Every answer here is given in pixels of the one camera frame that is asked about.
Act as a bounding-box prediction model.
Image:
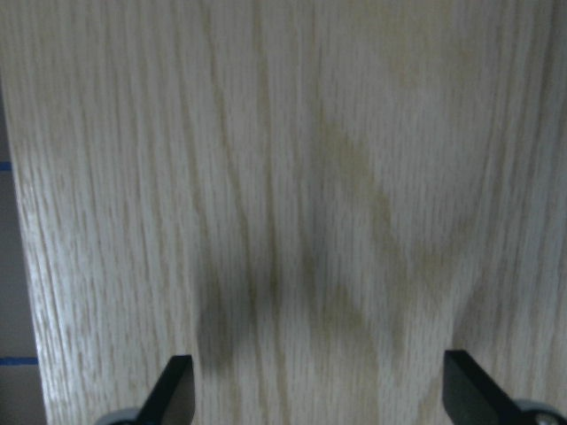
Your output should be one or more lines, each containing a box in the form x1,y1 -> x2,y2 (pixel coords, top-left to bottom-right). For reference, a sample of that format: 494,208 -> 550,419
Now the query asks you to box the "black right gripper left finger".
136,355 -> 196,424

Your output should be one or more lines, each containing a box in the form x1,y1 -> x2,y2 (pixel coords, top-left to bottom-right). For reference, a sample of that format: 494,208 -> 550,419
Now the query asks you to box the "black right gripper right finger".
443,350 -> 531,425

